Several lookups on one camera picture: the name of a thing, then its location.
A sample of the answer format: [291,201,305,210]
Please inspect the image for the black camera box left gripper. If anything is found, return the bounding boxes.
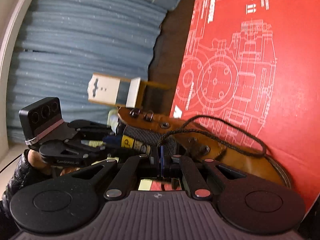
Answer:
[18,97,64,146]

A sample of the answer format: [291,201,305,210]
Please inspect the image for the red printed cardboard sheet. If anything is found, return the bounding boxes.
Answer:
[170,0,319,206]

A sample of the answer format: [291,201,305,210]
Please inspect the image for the dark brown shoelace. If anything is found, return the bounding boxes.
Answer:
[157,115,267,158]

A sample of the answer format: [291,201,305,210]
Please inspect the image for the blue curtain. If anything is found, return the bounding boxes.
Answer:
[7,0,180,142]

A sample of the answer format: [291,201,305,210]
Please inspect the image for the left hand in black sleeve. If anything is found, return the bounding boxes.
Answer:
[28,150,78,176]

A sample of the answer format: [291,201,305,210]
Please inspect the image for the white wooden chair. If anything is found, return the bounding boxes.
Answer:
[87,73,170,108]

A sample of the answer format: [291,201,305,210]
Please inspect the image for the brown leather boot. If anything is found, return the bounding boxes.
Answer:
[107,107,292,188]

